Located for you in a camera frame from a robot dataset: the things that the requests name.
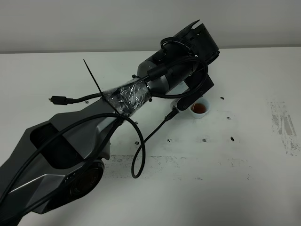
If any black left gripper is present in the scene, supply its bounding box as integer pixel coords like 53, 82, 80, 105
173, 20, 221, 91

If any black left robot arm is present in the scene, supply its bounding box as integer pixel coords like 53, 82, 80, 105
0, 21, 220, 226

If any near blue porcelain teacup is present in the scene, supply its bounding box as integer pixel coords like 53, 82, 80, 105
189, 97, 210, 119

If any black zip tie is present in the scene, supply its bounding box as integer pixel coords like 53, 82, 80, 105
83, 59, 103, 97

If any black camera cable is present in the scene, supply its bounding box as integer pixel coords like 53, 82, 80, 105
0, 37, 209, 226

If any loose black cable plug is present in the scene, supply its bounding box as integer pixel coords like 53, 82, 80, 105
49, 93, 102, 105

